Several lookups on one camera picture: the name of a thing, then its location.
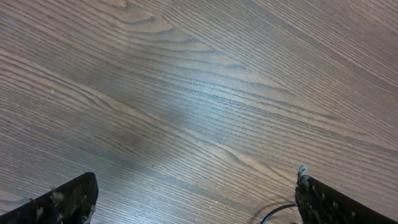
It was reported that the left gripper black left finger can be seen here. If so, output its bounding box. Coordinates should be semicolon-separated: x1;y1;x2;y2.
1;172;99;224

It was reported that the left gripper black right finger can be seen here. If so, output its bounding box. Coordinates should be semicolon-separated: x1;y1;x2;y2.
295;164;397;224

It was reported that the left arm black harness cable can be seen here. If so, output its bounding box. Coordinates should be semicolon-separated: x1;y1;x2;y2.
260;203;298;224

